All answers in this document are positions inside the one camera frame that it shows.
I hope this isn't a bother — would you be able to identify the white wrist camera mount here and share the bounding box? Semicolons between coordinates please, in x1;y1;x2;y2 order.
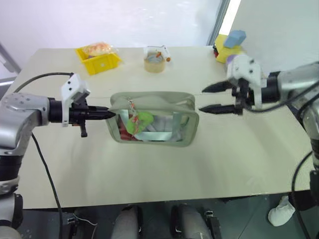
60;73;91;128
226;54;267;111

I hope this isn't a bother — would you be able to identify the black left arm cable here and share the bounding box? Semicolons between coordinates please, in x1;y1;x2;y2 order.
12;72;75;94

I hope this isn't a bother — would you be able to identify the green zip pouch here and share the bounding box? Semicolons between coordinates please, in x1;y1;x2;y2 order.
105;91;200;148

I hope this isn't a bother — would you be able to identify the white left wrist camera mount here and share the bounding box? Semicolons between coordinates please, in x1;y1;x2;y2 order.
60;73;91;128

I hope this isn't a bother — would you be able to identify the grey window frame post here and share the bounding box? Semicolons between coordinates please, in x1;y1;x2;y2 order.
206;0;231;47

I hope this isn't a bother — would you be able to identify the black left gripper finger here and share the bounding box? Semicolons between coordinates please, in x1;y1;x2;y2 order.
87;113;117;121
87;106;116;115

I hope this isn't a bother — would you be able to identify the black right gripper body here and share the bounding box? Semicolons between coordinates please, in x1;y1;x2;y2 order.
231;77;256;116

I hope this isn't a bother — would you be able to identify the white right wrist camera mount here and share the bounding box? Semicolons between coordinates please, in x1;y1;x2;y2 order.
226;54;267;111

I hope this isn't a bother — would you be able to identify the grey metal frame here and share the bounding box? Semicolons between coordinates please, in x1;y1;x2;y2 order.
0;41;22;75

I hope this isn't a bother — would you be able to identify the grey rounded robot leg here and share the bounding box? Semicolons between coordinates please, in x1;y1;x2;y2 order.
110;204;143;239
170;203;223;239

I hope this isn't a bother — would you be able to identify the black hanging cable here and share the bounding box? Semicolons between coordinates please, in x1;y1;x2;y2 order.
291;150;314;239
30;132;64;239

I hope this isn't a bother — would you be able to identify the clear bag of orange snacks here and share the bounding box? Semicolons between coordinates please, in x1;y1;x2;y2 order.
82;42;118;57

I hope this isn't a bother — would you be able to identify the green plush keychain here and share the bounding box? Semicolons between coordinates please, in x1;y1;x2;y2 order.
126;99;155;135

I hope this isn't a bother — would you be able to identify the black hanging right cable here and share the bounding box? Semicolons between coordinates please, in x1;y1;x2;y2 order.
291;150;314;239

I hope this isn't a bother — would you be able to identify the white crumpled object on floor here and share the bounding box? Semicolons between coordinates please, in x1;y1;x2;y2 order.
268;195;296;227

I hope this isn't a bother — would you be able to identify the red packet in pouch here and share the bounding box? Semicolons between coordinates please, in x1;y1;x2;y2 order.
118;117;137;141

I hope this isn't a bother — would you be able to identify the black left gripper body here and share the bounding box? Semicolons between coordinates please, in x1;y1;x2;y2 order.
68;97;90;138

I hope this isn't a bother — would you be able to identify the blue block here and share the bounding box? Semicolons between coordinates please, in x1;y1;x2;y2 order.
223;30;248;49

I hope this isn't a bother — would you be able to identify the beige tape roll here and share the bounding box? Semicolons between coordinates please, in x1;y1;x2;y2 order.
144;57;166;74

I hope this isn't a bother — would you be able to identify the black hanging left cable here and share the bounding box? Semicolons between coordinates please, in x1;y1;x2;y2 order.
30;132;64;239

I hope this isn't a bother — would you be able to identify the yellow plastic bin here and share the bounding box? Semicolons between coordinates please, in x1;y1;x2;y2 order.
75;46;123;76

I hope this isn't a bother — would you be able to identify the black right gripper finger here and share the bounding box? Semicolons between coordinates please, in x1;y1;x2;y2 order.
198;104;243;116
201;80;236;94

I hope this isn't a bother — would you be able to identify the silver foil packet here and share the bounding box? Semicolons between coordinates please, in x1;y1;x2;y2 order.
133;111;180;142

